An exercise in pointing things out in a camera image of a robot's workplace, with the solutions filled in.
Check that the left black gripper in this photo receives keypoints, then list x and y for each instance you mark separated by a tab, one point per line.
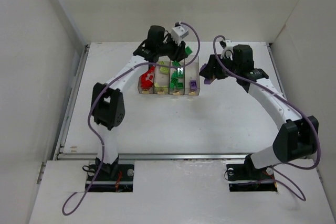
179	49

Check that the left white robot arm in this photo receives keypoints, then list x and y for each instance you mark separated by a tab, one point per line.
107	103

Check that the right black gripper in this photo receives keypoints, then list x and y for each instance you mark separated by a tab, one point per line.
213	67

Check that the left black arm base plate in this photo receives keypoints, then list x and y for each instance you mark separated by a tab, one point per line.
120	180

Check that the purple green flower lego figure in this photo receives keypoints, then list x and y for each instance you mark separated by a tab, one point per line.
207	72

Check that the dark green lego cluster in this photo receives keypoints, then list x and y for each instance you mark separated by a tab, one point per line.
176	75

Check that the clear bin for light green legos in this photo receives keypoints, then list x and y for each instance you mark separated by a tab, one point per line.
162	79

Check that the clear bin for red legos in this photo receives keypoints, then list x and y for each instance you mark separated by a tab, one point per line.
145	91

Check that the green sloped lego brick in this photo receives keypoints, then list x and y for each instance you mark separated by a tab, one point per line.
188	50

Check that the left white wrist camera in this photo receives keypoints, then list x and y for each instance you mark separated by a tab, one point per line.
178	33

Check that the clear bin for purple legos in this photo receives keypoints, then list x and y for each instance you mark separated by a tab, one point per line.
191	72

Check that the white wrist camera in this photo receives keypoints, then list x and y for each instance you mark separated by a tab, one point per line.
227	47
178	33

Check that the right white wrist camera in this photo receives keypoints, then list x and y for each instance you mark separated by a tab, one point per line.
227	47

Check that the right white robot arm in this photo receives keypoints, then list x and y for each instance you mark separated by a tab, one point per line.
297	134

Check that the red lego brick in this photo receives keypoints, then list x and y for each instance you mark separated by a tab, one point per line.
147	79

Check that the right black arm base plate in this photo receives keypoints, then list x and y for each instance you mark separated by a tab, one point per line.
240	179

